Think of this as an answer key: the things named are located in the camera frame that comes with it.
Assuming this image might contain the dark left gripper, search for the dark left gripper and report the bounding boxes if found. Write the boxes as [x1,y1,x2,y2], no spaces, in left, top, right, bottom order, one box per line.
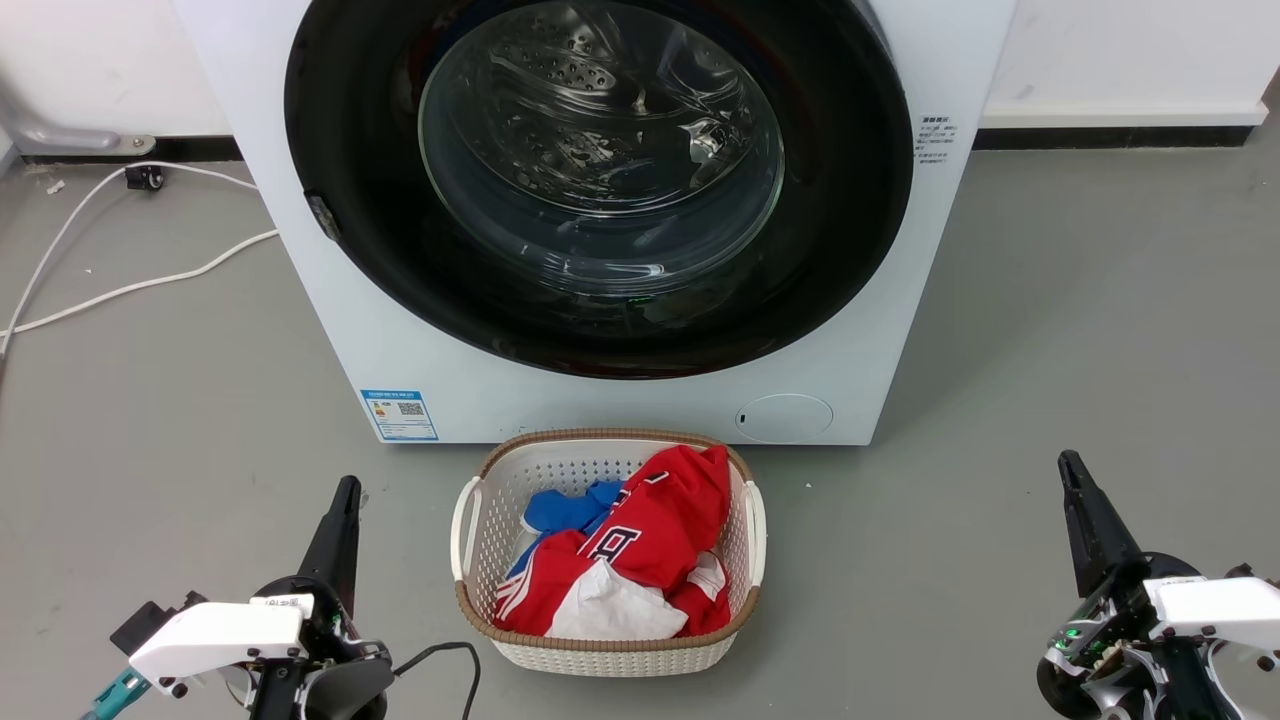
[250,477,396,720]

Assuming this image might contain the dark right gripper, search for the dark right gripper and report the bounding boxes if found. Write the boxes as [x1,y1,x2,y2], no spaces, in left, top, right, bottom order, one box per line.
[1037,450,1241,720]

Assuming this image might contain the black round glass washer door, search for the black round glass washer door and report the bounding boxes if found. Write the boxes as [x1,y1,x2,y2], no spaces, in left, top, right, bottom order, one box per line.
[284,0,915,381]

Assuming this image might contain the white front-load washing machine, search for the white front-load washing machine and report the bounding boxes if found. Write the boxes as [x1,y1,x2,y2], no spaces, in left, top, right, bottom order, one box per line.
[172,0,1018,447]

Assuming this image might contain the blue energy label sticker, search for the blue energy label sticker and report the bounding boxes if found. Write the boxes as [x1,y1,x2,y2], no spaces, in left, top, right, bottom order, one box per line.
[360,389,440,443]

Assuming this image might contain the blue garment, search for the blue garment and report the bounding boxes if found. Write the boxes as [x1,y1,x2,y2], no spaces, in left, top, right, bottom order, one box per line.
[505,480,626,581]

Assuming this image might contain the white garment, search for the white garment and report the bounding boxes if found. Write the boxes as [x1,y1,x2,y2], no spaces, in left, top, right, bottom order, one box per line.
[546,550,729,642]

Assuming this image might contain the white woven plastic laundry basket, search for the white woven plastic laundry basket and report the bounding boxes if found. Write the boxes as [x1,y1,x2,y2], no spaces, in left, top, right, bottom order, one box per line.
[450,428,768,678]

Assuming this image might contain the red sports jersey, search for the red sports jersey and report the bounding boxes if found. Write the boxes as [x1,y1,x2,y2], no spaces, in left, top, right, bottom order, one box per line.
[493,444,733,639]

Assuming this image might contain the round white filter cover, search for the round white filter cover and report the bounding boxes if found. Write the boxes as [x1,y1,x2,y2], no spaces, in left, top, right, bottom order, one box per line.
[735,393,835,445]

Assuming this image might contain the small printed text sticker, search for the small printed text sticker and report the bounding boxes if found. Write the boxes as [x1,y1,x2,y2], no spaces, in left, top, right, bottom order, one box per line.
[915,115,959,166]

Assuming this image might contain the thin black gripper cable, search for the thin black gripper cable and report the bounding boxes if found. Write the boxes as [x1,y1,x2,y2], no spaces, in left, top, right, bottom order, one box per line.
[390,642,483,720]

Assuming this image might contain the teal cable connector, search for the teal cable connector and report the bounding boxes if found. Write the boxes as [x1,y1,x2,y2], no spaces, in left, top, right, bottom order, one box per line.
[80,668,151,720]

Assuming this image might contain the long white looping floor cable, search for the long white looping floor cable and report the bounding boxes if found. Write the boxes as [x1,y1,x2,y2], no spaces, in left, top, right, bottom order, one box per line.
[0,160,259,356]

